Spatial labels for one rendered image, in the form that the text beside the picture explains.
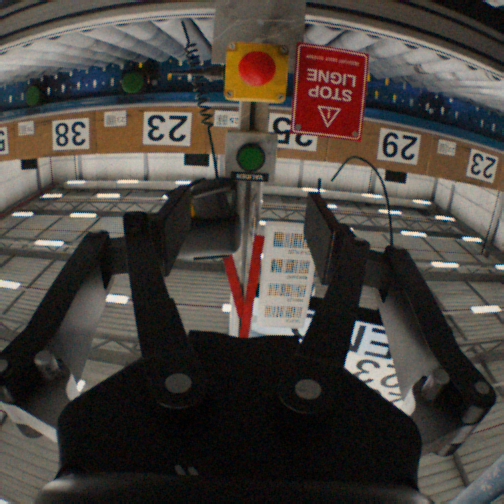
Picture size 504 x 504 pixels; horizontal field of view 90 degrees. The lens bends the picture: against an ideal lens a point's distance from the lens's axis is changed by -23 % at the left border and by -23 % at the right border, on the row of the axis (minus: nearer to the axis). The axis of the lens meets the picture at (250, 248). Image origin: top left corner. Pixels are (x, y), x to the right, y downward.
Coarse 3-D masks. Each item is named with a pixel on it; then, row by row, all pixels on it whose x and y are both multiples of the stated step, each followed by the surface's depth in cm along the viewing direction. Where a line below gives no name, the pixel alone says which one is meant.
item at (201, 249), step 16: (192, 192) 41; (208, 192) 41; (224, 192) 43; (192, 208) 43; (208, 208) 42; (224, 208) 42; (192, 224) 42; (208, 224) 42; (224, 224) 42; (240, 224) 46; (192, 240) 42; (208, 240) 42; (224, 240) 42; (240, 240) 44; (192, 256) 44; (208, 256) 45; (224, 256) 44
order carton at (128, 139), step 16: (96, 112) 95; (128, 112) 95; (192, 112) 96; (112, 128) 97; (128, 128) 97; (192, 128) 98; (112, 144) 99; (128, 144) 100; (144, 144) 100; (192, 144) 100
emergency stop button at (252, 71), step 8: (248, 56) 29; (256, 56) 29; (264, 56) 29; (240, 64) 29; (248, 64) 29; (256, 64) 29; (264, 64) 29; (272, 64) 29; (240, 72) 30; (248, 72) 29; (256, 72) 29; (264, 72) 29; (272, 72) 30; (248, 80) 30; (256, 80) 30; (264, 80) 30
